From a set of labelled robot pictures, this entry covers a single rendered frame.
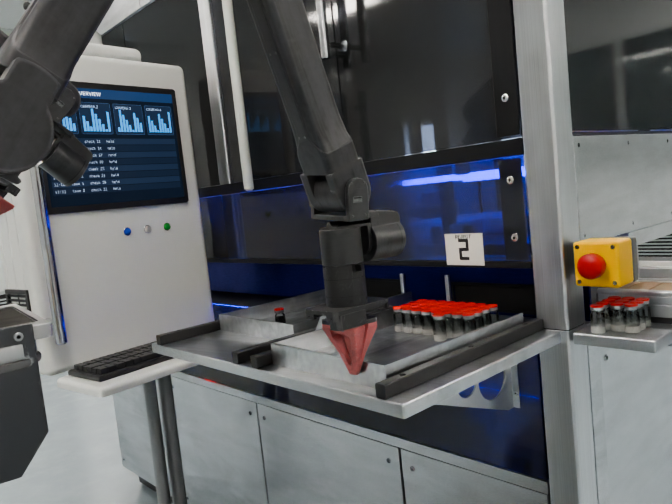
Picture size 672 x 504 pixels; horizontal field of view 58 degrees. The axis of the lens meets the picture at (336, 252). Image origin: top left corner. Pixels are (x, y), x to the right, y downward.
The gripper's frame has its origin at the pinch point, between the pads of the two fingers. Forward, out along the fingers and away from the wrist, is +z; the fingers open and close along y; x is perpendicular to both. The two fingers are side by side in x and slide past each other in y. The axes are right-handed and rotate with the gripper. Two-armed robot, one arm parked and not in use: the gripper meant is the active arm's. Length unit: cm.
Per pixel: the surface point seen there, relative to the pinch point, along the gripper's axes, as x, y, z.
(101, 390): 64, -12, 10
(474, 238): 5.0, 37.6, -13.8
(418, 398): -10.5, 1.0, 2.7
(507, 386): -0.5, 36.0, 12.9
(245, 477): 96, 38, 58
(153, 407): 101, 14, 29
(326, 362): 6.6, 0.7, 0.2
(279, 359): 18.5, 0.8, 1.3
